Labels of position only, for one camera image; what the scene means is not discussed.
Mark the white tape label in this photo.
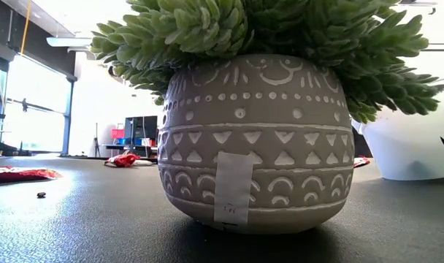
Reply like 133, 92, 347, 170
213, 151, 255, 226

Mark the black table mat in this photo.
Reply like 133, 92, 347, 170
0, 155, 444, 263

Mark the long white light fixture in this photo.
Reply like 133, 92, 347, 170
46, 36, 93, 48

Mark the yellow hanging cord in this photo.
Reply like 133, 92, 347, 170
20, 0, 32, 56

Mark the white plastic bucket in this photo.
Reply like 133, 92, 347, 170
351, 75, 444, 182

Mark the cluttered work desk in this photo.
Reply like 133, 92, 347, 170
102, 143, 159, 159

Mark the thin black tripod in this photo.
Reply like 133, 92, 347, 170
93, 123, 102, 158

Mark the potted green succulent plant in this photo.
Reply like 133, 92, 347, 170
90, 0, 444, 235

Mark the black computer monitor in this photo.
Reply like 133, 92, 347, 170
123, 115, 159, 147

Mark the blue steel column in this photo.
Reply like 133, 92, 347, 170
61, 78, 77, 156

